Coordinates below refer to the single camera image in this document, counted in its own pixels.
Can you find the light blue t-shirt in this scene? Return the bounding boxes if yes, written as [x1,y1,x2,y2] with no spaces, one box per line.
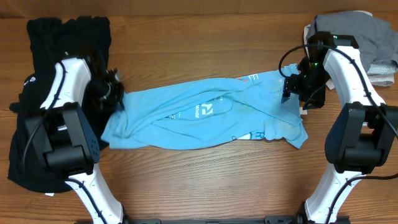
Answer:
[101,64,308,150]

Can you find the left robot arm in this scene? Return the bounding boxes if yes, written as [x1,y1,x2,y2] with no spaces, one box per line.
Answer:
[25,52,129,223]

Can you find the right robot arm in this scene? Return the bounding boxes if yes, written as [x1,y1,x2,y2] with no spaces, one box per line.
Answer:
[264,31,397,224]

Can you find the light patterned folded garment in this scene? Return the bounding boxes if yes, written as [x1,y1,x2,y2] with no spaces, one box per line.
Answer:
[367,60,397,75]

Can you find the black t-shirt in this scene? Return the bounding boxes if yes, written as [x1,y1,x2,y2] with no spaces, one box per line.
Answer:
[7,16,125,194]

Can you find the beige folded garment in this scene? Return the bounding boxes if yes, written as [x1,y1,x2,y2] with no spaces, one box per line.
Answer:
[303,11,395,91]

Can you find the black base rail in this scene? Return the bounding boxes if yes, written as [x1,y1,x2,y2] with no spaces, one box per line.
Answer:
[74,214,352,224]

